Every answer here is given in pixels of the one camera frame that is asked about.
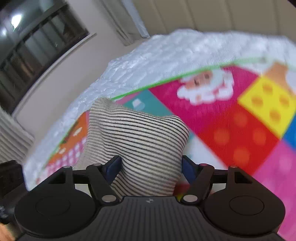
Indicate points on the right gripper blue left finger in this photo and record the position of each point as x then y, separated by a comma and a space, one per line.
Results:
100, 179

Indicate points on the dark barred window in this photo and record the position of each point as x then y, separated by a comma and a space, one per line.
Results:
34, 34

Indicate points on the beige pleated curtain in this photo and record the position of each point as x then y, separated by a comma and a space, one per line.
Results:
15, 140

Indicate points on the light blue sheer curtain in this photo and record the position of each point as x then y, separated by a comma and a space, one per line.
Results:
134, 14

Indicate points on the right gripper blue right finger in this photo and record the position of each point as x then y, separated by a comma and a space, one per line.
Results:
199, 177

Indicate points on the beige padded headboard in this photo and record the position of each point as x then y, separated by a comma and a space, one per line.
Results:
262, 17

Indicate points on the beige striped knit garment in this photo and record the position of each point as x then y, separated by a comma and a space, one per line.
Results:
151, 148

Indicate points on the white quilted mattress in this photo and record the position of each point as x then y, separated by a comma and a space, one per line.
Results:
160, 58

